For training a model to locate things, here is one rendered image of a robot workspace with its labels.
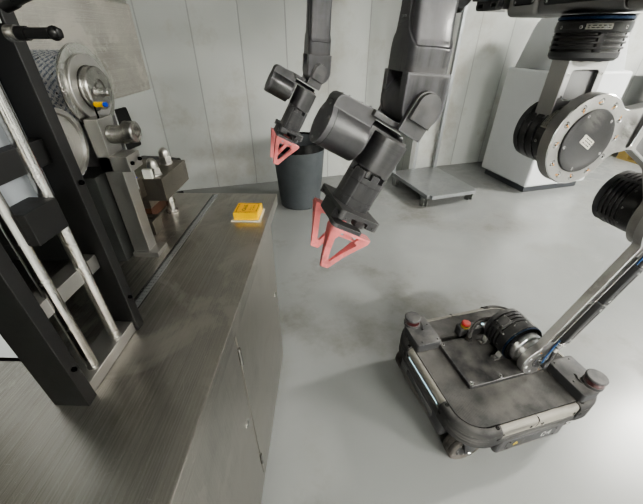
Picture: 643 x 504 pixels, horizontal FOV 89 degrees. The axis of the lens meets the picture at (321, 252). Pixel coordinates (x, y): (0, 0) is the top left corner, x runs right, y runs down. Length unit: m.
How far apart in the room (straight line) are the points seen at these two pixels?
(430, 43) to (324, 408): 1.38
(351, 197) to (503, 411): 1.11
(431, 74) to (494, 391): 1.21
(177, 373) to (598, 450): 1.60
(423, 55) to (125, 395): 0.59
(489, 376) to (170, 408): 1.18
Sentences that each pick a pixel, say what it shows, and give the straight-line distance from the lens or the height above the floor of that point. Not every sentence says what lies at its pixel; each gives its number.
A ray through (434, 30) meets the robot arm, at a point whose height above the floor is 1.34.
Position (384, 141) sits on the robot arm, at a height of 1.22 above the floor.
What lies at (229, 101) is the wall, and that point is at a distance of 3.49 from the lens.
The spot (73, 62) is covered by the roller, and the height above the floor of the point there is 1.29.
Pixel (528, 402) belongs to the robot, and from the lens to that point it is 1.48.
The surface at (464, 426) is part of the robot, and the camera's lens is 1.33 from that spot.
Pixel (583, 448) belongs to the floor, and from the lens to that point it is 1.79.
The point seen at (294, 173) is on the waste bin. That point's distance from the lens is 2.88.
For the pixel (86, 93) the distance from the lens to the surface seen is 0.79.
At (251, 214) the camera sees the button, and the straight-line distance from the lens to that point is 0.93.
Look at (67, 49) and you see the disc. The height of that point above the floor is 1.31.
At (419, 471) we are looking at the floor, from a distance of 1.49.
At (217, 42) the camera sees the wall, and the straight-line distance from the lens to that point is 3.46.
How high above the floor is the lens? 1.33
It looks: 33 degrees down
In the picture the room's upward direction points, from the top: straight up
